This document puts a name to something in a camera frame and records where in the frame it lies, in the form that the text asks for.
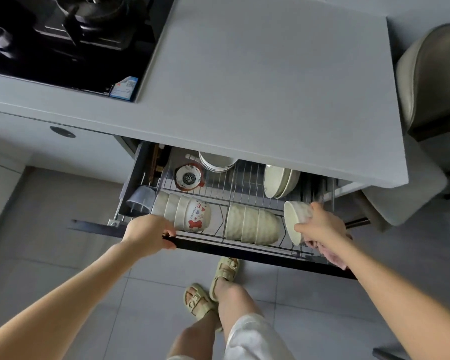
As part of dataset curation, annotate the person's right hand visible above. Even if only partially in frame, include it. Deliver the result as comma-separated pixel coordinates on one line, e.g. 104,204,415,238
294,201,353,256

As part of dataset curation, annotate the person's left hand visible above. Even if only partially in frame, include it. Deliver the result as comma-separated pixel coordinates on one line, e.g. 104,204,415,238
121,214,179,259

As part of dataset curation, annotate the pink dish cloth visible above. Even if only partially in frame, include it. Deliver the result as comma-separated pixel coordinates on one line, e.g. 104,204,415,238
305,234,350,271

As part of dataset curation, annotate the plain white bowl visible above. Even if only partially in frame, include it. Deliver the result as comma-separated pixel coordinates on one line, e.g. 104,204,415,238
151,190,170,219
174,195,192,230
164,193,182,223

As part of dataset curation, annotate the small white bowl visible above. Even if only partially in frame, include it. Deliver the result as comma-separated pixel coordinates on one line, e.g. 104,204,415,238
283,200,316,246

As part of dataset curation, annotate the white cartoon print bowl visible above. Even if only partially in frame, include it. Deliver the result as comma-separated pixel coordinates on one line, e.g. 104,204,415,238
183,198,212,233

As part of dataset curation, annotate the small red-rimmed bowl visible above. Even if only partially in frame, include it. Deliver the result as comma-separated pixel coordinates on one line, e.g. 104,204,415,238
173,163,205,193

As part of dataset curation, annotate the row of cream textured bowls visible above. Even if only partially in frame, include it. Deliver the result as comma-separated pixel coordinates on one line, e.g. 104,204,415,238
224,204,284,246

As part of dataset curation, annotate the white shallow bowl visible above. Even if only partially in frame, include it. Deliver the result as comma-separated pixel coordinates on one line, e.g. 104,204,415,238
201,160,235,174
198,150,239,168

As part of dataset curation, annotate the person's left forearm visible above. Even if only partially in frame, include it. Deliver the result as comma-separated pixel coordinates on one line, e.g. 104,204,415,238
0,235,143,360

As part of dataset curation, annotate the person's right forearm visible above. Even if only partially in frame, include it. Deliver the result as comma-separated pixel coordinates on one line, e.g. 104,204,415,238
322,235,450,360

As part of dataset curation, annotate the person's right leg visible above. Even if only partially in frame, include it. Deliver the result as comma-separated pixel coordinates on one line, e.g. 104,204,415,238
213,275,265,334

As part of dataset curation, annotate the person's leg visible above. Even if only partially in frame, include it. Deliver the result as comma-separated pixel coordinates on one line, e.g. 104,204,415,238
166,292,224,360
213,275,265,334

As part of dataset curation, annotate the person's left leg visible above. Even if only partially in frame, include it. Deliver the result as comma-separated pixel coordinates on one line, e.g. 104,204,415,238
166,292,224,360

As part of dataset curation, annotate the clear plastic measuring cup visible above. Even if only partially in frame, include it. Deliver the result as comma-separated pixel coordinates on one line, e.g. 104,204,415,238
126,185,158,214

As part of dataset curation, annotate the beige buckle sandal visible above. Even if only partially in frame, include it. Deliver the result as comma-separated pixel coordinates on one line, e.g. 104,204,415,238
209,257,241,303
183,283,224,333

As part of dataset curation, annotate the blue white sticker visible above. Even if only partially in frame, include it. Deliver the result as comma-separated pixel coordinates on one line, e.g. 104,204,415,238
108,75,140,100

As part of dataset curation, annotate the grey base cabinet round knob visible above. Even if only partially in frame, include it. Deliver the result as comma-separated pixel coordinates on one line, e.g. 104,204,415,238
0,108,142,173

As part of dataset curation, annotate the taupe upholstered chair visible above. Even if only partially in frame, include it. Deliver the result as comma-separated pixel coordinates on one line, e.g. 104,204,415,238
350,22,450,233

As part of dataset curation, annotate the black glass cooktop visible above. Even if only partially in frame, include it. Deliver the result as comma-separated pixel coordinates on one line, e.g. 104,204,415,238
0,0,177,104

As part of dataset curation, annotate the black burner grate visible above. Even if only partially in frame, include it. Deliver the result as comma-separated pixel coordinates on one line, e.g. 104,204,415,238
33,0,155,53

